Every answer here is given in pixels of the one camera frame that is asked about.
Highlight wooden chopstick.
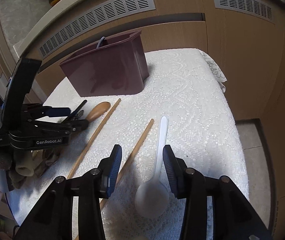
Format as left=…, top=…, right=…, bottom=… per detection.
left=74, top=119, right=155, bottom=240
left=67, top=98, right=121, bottom=179

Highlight white plastic spoon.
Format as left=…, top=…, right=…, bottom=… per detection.
left=134, top=116, right=169, bottom=219

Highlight brown wooden spoon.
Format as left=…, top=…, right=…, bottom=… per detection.
left=86, top=101, right=111, bottom=122

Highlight black shovel-shaped fork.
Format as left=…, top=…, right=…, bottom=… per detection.
left=61, top=100, right=87, bottom=124

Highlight maroon plastic utensil bin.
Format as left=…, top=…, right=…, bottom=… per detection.
left=60, top=30, right=149, bottom=97

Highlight white lace tablecloth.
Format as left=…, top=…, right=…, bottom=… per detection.
left=6, top=48, right=248, bottom=240

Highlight long grey vent grille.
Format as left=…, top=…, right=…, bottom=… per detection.
left=38, top=0, right=155, bottom=59

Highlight short grey vent grille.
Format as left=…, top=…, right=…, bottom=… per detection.
left=214, top=0, right=274, bottom=23

